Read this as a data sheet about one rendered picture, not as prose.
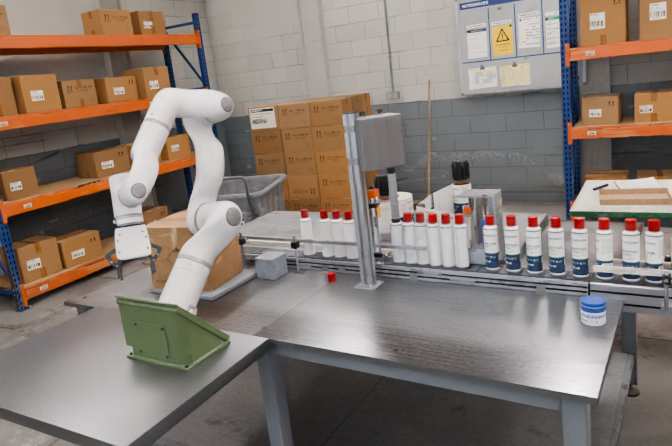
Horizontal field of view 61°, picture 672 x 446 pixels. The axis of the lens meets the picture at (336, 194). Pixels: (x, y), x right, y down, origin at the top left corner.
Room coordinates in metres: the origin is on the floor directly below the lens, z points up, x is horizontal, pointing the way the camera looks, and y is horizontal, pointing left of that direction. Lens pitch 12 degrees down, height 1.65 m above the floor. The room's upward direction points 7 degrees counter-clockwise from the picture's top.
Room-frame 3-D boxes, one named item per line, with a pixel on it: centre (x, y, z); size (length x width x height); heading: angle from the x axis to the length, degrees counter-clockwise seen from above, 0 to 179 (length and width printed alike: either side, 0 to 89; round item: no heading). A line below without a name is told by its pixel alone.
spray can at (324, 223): (2.38, 0.06, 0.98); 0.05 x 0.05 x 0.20
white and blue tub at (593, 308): (1.60, -0.72, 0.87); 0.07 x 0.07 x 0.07
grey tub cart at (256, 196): (4.87, 0.81, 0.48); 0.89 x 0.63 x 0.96; 168
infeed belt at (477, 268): (2.26, -0.13, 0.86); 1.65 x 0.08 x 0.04; 57
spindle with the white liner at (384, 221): (2.53, -0.21, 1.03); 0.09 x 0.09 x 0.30
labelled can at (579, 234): (1.83, -0.79, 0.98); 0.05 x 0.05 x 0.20
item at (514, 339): (2.41, -0.08, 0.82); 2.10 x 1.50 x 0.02; 57
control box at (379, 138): (2.13, -0.17, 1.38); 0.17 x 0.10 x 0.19; 112
